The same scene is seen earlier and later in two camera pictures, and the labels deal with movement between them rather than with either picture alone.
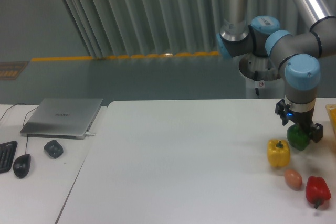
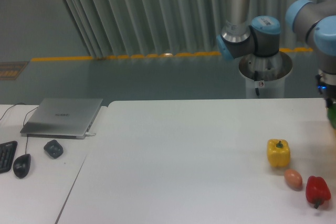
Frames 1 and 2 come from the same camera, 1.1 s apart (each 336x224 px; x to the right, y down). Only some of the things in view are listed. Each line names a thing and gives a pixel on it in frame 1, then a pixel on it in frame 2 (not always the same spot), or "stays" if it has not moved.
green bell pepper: x=297 y=138 to x=332 y=115
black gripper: x=304 y=119 to x=328 y=91
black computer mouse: x=21 y=165 stays
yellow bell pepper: x=279 y=152 stays
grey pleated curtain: x=140 y=14 stays
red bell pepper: x=317 y=190 stays
